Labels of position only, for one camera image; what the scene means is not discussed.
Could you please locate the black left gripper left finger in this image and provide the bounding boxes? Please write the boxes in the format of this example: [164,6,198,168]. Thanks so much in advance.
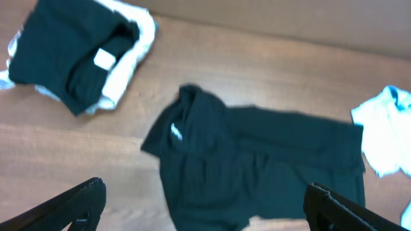
[1,177,107,231]

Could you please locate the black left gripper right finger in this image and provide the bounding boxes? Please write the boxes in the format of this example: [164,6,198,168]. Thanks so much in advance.
[303,183,406,231]

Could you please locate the black Sydrogen t-shirt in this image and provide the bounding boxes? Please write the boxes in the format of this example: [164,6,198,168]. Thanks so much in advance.
[141,85,365,231]

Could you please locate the light blue t-shirt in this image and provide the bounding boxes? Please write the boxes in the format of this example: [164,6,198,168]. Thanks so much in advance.
[349,85,411,230]

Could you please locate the folded beige garment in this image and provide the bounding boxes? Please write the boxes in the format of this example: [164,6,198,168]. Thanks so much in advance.
[85,0,157,114]

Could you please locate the folded grey-white bottom garment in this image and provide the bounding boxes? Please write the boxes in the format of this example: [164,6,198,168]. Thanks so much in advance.
[1,31,61,102]

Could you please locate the folded black garment on pile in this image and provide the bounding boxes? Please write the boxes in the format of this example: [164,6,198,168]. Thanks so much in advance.
[9,0,139,116]

